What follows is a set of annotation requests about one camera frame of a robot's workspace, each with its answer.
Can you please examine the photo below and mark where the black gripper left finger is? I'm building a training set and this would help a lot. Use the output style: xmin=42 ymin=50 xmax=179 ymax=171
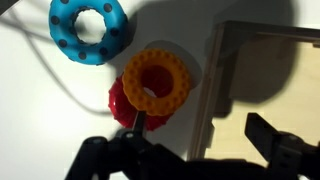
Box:
xmin=64 ymin=110 xmax=168 ymax=180

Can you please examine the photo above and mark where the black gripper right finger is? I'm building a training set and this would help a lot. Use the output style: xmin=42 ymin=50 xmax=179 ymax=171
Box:
xmin=244 ymin=112 xmax=320 ymax=180

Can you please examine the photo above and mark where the orange knobbed ring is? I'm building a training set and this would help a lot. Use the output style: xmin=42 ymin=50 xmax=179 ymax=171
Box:
xmin=121 ymin=48 xmax=192 ymax=117

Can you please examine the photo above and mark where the wooden crate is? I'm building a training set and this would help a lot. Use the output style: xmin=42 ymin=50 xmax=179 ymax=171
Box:
xmin=187 ymin=20 xmax=320 ymax=168

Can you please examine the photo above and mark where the red knobbed ring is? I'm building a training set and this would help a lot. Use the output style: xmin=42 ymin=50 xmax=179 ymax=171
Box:
xmin=108 ymin=74 xmax=174 ymax=132

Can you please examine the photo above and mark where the blue ring with dark dots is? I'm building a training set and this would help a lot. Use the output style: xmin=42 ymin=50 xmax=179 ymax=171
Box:
xmin=48 ymin=0 xmax=129 ymax=66

